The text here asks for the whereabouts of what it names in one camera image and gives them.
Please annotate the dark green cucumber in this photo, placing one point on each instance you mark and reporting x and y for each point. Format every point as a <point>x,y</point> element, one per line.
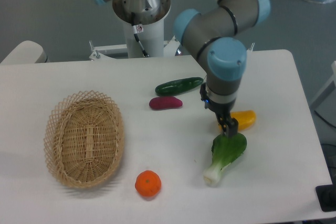
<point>176,87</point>

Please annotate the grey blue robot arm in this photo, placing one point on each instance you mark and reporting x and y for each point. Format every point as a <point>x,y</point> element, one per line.
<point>209,38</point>

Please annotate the yellow mango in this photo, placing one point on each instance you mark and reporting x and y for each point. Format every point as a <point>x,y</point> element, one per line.
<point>245,119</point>

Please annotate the white furniture at right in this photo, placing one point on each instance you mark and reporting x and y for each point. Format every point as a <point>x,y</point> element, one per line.
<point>324,91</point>

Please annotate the purple sweet potato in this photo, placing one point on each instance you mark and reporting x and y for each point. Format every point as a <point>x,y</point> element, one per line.
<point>164,103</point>

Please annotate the black device at table edge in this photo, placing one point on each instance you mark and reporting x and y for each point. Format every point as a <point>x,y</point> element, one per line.
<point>326,197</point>

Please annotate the woven wicker basket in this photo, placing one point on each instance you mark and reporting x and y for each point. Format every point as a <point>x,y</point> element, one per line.
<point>84,139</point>

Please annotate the green bok choy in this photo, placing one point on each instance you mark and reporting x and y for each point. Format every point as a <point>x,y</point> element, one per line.
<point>225,150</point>

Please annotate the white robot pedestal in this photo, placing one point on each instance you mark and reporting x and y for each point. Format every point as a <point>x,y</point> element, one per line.
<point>143,29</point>

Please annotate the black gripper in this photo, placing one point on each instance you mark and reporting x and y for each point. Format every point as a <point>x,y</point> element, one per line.
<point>221,105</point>

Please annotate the orange tangerine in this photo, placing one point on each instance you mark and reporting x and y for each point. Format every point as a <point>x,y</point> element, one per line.
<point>148,184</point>

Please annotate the white chair back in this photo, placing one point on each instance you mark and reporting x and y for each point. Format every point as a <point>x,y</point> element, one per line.
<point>27,52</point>

